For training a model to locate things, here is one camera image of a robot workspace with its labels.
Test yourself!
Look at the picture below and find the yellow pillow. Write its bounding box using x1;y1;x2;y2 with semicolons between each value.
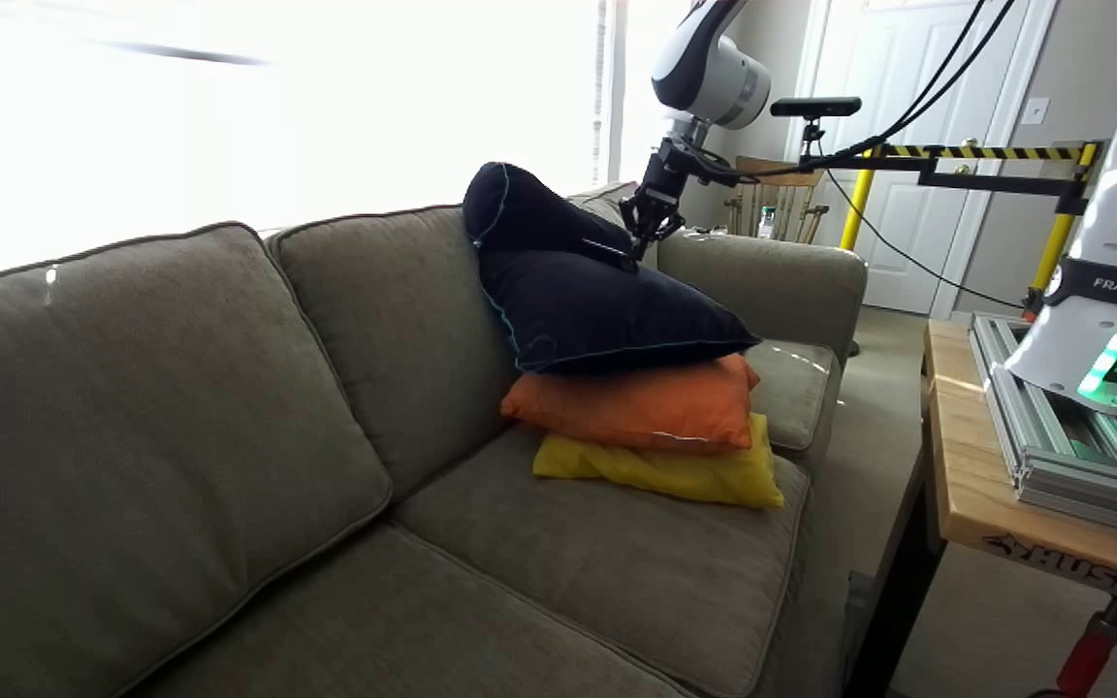
531;409;788;513

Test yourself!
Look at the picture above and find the grey fabric sofa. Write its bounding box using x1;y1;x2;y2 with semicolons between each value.
0;206;863;698

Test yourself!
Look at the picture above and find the black camera on stand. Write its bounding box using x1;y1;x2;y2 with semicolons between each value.
769;96;859;155

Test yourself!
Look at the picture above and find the wooden workbench table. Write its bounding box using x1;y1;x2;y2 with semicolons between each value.
843;316;1117;698

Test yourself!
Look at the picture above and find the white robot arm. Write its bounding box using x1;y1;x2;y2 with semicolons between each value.
621;0;1117;413

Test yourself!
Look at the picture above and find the white panel door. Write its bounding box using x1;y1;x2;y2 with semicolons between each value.
784;0;1061;316

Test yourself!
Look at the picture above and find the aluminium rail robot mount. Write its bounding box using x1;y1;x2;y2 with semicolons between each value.
968;316;1117;526

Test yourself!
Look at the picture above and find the black hanging cable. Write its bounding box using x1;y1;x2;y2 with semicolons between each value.
827;0;1020;166

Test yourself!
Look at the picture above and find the orange pillow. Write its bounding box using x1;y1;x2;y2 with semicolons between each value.
499;352;755;452

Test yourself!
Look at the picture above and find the red clamp under table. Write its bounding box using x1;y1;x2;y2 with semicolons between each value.
1055;608;1117;698

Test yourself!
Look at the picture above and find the dark navy blue pillow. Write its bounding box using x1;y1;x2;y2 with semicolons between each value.
462;162;751;376

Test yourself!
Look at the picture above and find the wooden chair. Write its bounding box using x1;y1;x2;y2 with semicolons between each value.
726;155;827;245

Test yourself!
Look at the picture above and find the yellow black striped stand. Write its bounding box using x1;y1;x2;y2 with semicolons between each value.
801;138;1104;312

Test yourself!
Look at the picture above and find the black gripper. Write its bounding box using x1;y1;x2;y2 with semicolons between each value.
621;138;742;248

